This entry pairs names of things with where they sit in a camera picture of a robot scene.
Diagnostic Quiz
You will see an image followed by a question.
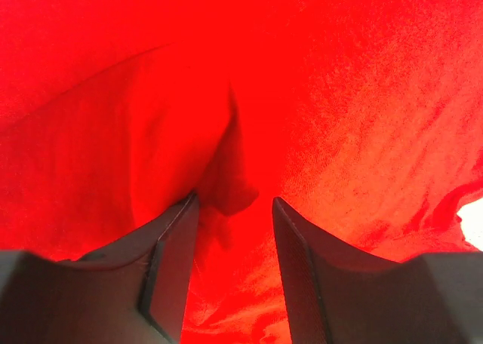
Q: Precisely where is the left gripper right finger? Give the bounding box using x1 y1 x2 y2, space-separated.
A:
272 198 482 344

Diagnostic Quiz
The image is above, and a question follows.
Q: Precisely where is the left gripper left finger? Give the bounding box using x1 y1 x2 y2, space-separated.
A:
1 195 199 343

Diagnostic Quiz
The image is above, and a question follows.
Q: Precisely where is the red t-shirt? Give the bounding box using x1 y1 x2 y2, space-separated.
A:
1 0 482 343

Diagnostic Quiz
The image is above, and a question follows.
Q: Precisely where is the floral patterned table mat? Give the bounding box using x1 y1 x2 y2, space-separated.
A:
457 198 483 251

